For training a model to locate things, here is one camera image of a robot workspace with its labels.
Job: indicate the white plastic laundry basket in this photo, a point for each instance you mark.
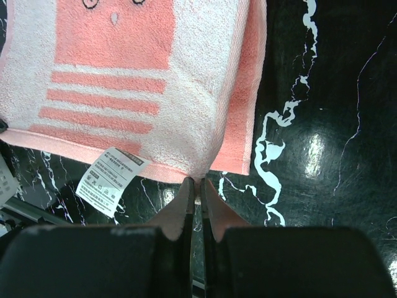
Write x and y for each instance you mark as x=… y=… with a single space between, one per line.
x=10 y=187

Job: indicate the pink white rabbit towel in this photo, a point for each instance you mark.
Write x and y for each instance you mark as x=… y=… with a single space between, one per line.
x=159 y=89

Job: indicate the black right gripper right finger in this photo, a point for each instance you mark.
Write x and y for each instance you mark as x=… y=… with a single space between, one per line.
x=242 y=260

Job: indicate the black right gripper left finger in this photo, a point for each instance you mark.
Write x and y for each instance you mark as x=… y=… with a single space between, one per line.
x=148 y=260

